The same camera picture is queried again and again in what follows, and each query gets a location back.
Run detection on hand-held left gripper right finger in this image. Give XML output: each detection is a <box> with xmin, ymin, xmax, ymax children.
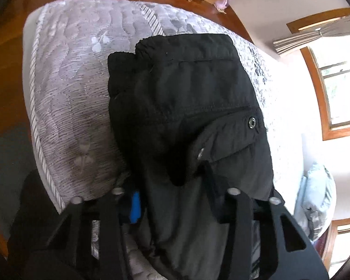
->
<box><xmin>203</xmin><ymin>163</ymin><xmax>329</xmax><ymax>280</ymax></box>

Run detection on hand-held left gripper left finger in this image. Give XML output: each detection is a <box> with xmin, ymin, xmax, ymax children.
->
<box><xmin>44</xmin><ymin>187</ymin><xmax>143</xmax><ymax>272</ymax></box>

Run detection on black cargo shorts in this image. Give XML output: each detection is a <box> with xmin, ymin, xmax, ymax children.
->
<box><xmin>107</xmin><ymin>33</ymin><xmax>277</xmax><ymax>280</ymax></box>

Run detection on light blue pillow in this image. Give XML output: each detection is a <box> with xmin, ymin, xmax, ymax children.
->
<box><xmin>294</xmin><ymin>178</ymin><xmax>333</xmax><ymax>241</ymax></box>

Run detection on white pillow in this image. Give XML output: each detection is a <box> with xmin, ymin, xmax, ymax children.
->
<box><xmin>305</xmin><ymin>163</ymin><xmax>338</xmax><ymax>210</ymax></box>

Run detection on quilted grey patterned mattress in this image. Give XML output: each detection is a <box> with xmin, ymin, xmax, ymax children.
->
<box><xmin>22</xmin><ymin>0</ymin><xmax>306</xmax><ymax>280</ymax></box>

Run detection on beige curtain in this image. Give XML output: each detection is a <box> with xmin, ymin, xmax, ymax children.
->
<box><xmin>272</xmin><ymin>14</ymin><xmax>350</xmax><ymax>55</ymax></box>

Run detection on wooden frame window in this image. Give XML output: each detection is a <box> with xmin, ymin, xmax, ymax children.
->
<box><xmin>286</xmin><ymin>7</ymin><xmax>350</xmax><ymax>141</ymax></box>

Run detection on wooden bed frame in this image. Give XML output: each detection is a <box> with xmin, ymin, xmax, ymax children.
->
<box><xmin>152</xmin><ymin>0</ymin><xmax>255</xmax><ymax>45</ymax></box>

